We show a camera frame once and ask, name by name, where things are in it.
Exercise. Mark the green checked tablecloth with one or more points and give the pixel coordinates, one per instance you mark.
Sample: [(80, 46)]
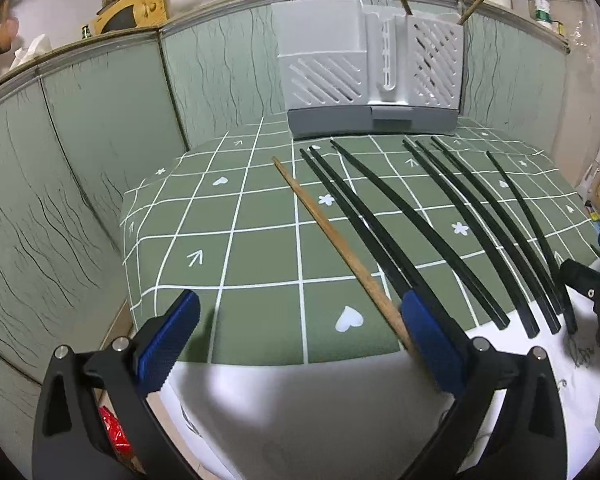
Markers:
[(260, 240)]

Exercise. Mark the yellow microwave oven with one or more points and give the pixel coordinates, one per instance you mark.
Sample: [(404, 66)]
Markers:
[(130, 12)]

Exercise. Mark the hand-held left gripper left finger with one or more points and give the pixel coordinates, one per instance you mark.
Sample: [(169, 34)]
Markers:
[(172, 332)]

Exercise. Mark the green label bottle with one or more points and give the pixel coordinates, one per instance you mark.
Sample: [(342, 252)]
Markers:
[(542, 10)]

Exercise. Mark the red plastic packet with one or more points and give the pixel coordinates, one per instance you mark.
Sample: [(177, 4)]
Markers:
[(114, 432)]

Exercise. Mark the white crumpled bag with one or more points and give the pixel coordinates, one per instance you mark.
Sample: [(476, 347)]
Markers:
[(32, 50)]

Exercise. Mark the row of black chopsticks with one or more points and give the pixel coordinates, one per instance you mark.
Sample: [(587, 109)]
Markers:
[(460, 240)]

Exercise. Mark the pink ladle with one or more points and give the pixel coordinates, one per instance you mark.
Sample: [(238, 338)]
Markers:
[(7, 27)]

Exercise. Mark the white chopstick holder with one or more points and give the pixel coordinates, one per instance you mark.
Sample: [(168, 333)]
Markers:
[(330, 80)]

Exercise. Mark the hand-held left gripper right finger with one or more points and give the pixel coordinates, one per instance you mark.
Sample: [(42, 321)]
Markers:
[(430, 340)]

